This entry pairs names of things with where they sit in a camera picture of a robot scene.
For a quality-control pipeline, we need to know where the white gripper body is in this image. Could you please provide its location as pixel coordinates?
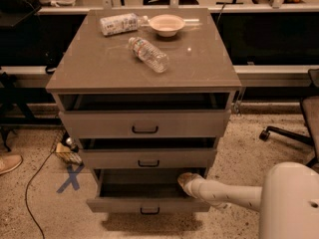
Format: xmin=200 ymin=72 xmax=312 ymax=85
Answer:
xmin=177 ymin=172 xmax=203 ymax=197

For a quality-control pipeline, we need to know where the blue tape cross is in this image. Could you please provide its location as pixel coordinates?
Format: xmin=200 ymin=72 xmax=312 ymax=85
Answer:
xmin=57 ymin=165 xmax=84 ymax=194

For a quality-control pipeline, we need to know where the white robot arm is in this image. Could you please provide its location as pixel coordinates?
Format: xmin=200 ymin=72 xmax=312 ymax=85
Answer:
xmin=177 ymin=162 xmax=319 ymax=239

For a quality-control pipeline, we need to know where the black stand left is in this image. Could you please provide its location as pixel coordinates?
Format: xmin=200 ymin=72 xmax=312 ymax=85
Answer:
xmin=0 ymin=73 xmax=36 ymax=152

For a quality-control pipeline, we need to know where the beige shoe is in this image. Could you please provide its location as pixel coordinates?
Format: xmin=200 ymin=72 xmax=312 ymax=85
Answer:
xmin=0 ymin=154 xmax=23 ymax=174

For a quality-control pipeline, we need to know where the grey drawer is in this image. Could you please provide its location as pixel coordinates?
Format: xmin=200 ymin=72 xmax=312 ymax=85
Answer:
xmin=60 ymin=112 xmax=230 ymax=139
xmin=87 ymin=167 xmax=209 ymax=215
xmin=79 ymin=148 xmax=216 ymax=169

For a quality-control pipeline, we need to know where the white bowl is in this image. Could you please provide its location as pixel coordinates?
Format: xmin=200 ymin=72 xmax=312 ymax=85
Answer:
xmin=149 ymin=14 xmax=185 ymax=37

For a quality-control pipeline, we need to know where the black floor cable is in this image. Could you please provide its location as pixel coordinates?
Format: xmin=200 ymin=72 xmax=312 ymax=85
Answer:
xmin=24 ymin=151 xmax=56 ymax=239

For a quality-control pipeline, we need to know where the grey drawer cabinet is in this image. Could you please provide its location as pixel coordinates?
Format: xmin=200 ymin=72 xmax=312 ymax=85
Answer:
xmin=45 ymin=7 xmax=242 ymax=184

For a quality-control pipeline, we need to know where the black office chair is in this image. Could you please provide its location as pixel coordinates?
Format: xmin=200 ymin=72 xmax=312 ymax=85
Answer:
xmin=258 ymin=68 xmax=319 ymax=167

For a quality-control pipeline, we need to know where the wire basket with items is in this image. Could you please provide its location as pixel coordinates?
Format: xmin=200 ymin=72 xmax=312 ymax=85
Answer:
xmin=50 ymin=129 xmax=83 ymax=165

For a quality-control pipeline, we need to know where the white labelled plastic bottle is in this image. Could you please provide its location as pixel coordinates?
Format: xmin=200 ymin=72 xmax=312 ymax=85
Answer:
xmin=100 ymin=13 xmax=149 ymax=36

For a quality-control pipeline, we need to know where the clear plastic water bottle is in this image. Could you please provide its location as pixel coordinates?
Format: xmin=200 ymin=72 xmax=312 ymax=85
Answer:
xmin=129 ymin=37 xmax=169 ymax=73

